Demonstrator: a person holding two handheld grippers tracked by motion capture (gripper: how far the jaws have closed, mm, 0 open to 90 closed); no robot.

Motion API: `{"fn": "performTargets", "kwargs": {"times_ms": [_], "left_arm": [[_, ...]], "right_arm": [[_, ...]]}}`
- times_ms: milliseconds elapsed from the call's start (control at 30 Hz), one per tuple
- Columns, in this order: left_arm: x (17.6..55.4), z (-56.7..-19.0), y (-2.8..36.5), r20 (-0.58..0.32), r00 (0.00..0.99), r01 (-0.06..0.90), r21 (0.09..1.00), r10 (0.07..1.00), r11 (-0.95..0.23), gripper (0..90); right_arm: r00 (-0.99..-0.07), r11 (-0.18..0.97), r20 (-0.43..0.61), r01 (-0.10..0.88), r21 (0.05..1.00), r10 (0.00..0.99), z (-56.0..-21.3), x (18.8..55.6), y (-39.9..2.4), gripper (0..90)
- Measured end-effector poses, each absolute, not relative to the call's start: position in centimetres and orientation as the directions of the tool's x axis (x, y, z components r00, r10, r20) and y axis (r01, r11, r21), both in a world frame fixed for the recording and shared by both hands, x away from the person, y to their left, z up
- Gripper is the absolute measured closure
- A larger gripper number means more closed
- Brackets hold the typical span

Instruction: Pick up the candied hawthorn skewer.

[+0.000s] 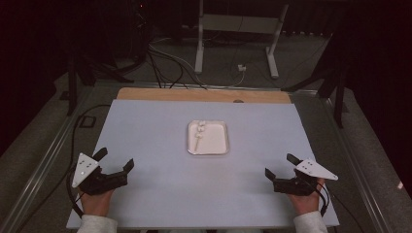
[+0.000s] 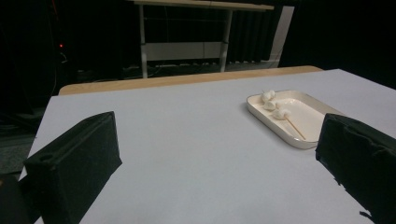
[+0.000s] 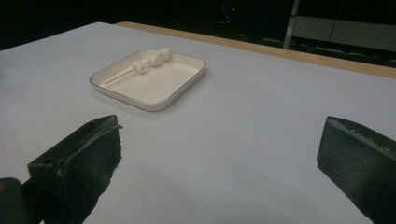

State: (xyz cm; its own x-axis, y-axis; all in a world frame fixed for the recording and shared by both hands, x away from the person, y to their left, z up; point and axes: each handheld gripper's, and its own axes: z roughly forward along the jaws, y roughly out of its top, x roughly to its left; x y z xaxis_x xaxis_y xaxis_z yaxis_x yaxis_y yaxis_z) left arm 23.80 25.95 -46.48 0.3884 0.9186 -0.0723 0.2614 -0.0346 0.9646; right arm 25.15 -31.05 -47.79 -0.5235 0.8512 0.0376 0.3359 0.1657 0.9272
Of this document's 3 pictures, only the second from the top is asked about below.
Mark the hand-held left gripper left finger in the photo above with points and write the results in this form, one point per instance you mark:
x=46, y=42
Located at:
x=71, y=161

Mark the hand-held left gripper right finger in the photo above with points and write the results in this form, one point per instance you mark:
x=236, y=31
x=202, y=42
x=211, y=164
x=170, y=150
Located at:
x=361, y=155

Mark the white rectangular tray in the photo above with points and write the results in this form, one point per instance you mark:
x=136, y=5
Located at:
x=306, y=116

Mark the thin wooden skewer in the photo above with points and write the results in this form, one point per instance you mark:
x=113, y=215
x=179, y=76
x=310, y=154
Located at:
x=295, y=128

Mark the white marshmallow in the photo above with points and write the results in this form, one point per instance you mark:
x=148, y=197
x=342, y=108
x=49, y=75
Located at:
x=270, y=105
x=267, y=95
x=281, y=114

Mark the pale table sheet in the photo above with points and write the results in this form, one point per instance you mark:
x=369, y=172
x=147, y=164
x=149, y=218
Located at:
x=193, y=140

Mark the white upright panel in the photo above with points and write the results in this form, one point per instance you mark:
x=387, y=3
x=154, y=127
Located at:
x=282, y=34

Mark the white desk frame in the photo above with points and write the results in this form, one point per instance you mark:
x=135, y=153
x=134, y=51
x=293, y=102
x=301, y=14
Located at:
x=183, y=51

